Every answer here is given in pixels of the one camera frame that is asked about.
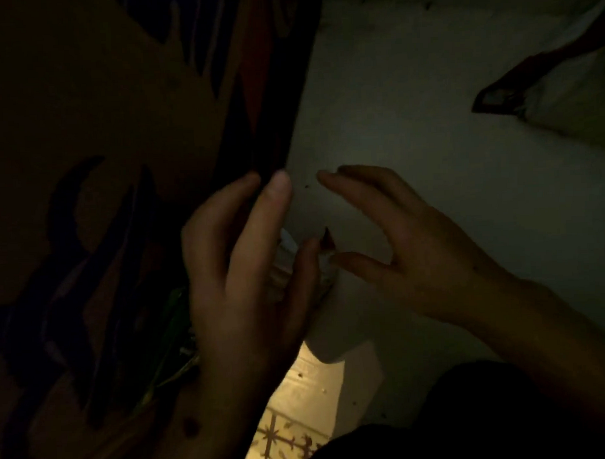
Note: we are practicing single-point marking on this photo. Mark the person's right middle finger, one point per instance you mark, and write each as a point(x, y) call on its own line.
point(385, 177)

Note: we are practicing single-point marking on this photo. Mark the person's left hand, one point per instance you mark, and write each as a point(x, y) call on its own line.
point(236, 318)

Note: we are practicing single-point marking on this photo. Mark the white wrapper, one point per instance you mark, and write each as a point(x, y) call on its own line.
point(284, 274)

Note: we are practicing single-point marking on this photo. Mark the person's dark clothing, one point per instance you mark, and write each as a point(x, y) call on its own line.
point(462, 419)

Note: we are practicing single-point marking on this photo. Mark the person's right thumb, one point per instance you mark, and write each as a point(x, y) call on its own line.
point(363, 267)

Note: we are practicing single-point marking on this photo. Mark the person's right hand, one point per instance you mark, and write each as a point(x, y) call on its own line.
point(437, 266)

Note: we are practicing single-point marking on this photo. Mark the person's left thumb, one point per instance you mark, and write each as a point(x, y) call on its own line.
point(304, 281)

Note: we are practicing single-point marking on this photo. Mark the person's left forearm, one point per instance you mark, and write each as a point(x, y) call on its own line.
point(215, 428)

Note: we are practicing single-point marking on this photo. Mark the green plastic packet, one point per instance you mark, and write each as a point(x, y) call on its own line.
point(170, 335)

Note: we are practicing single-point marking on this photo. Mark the person's right forearm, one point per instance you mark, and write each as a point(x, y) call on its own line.
point(559, 342)

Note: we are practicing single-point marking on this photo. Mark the white cloth sheet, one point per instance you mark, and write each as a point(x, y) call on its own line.
point(428, 133)

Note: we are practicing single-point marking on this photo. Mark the orange dark patterned fabric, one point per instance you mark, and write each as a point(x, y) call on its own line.
point(106, 144)

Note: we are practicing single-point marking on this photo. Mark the person's left middle finger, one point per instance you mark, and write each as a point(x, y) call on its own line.
point(213, 225)

